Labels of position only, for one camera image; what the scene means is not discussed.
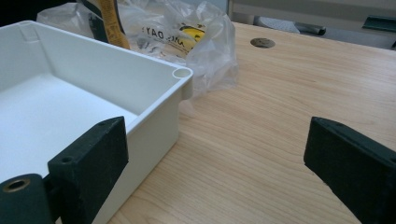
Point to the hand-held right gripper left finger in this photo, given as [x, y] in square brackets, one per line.
[90, 168]

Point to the yellow and black packet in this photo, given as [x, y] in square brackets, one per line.
[112, 25]

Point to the round table grommet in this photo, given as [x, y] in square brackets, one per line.
[262, 43]

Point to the dark green object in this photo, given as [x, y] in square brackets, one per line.
[379, 23]

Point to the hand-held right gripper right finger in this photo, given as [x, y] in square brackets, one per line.
[355, 168]

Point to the grey cylindrical object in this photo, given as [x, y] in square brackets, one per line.
[289, 26]

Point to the clear plastic bag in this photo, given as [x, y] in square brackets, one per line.
[208, 59]

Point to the white plastic box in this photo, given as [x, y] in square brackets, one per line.
[77, 102]

